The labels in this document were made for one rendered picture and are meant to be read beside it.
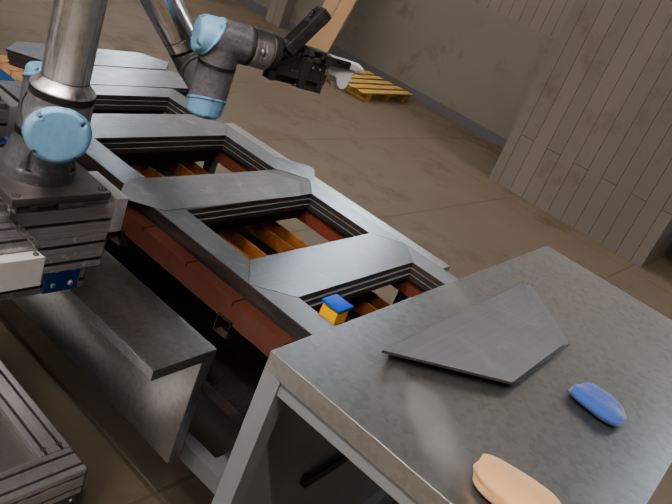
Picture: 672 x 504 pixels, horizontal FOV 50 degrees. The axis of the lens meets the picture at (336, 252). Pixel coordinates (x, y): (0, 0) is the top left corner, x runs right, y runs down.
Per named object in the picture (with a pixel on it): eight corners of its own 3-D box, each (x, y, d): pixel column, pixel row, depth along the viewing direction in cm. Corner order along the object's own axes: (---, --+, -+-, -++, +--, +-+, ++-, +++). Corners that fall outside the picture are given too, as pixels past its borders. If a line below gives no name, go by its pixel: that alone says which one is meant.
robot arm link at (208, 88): (212, 105, 151) (227, 55, 147) (225, 125, 143) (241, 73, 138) (176, 96, 147) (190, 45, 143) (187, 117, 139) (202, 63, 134)
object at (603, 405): (560, 397, 143) (567, 386, 142) (577, 383, 151) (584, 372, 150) (614, 435, 138) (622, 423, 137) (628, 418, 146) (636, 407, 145)
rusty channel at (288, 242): (126, 126, 289) (129, 114, 287) (455, 369, 214) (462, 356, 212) (109, 126, 283) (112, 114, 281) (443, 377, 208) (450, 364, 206)
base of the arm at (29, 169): (21, 189, 141) (29, 144, 137) (-15, 154, 149) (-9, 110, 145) (88, 185, 153) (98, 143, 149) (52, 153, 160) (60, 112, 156)
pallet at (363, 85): (359, 101, 770) (362, 92, 766) (310, 73, 804) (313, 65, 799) (413, 103, 858) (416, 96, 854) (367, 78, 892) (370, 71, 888)
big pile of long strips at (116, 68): (156, 66, 335) (159, 54, 332) (211, 102, 317) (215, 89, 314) (-11, 53, 272) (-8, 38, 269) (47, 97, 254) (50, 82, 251)
